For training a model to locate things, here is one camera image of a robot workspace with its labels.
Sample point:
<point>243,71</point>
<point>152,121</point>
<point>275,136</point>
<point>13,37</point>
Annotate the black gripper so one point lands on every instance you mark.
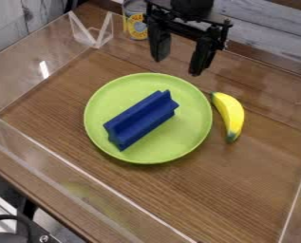
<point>192,19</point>

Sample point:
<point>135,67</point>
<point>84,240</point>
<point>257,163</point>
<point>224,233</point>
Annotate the yellow toy banana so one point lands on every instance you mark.
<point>232,113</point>

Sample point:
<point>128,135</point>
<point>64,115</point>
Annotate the green round plate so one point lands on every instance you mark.
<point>177,137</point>

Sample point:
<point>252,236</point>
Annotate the yellow labelled tin can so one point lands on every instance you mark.
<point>133,10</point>

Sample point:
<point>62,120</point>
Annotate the blue foam block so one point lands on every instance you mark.
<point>140,119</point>

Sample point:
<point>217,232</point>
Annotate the clear acrylic triangular bracket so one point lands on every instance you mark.
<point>93,37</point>

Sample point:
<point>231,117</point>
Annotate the clear acrylic front wall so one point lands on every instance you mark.
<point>101,214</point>

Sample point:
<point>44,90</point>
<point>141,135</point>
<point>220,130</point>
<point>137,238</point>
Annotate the black metal base bracket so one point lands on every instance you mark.
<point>34,233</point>

